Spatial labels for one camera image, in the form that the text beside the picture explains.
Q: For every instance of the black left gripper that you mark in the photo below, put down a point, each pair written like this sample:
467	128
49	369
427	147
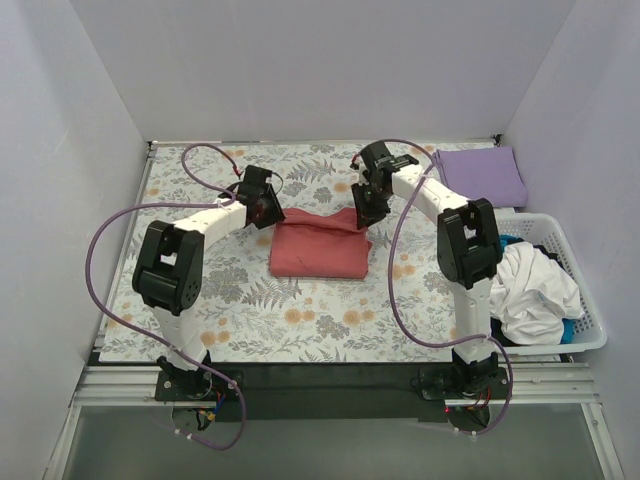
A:
270	210

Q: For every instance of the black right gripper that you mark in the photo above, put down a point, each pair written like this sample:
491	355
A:
367	208

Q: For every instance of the red t shirt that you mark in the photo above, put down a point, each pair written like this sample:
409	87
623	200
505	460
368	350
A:
307	245

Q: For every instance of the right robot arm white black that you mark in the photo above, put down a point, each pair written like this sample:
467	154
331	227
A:
468	251

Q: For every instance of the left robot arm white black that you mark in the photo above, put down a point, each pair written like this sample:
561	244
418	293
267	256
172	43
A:
169	271

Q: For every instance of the floral patterned table mat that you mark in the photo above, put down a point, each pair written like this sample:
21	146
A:
402	311

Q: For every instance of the folded purple t shirt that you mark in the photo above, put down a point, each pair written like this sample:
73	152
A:
489	173

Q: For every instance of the blue t shirt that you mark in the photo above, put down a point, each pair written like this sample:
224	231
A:
567	332

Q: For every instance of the white plastic laundry basket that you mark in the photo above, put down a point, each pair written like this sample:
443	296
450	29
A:
542	229

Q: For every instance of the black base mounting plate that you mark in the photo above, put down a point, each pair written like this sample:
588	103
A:
329	391

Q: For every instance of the white t shirt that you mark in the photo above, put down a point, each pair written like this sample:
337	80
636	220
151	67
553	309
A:
535	290

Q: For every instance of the aluminium frame rail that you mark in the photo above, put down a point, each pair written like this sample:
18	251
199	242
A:
549	426

